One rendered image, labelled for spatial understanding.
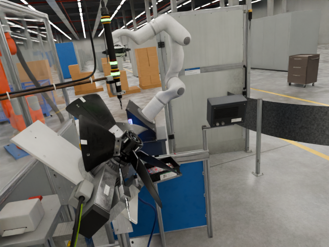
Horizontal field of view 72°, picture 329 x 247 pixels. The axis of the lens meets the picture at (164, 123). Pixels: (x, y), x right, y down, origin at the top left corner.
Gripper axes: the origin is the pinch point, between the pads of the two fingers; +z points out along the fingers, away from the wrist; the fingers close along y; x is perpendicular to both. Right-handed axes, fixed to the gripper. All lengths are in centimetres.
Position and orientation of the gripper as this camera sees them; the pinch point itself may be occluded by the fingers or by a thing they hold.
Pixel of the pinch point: (115, 51)
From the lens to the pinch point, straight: 137.4
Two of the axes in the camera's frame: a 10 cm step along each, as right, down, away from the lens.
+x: -1.1, -9.4, -3.3
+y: -9.9, 1.4, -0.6
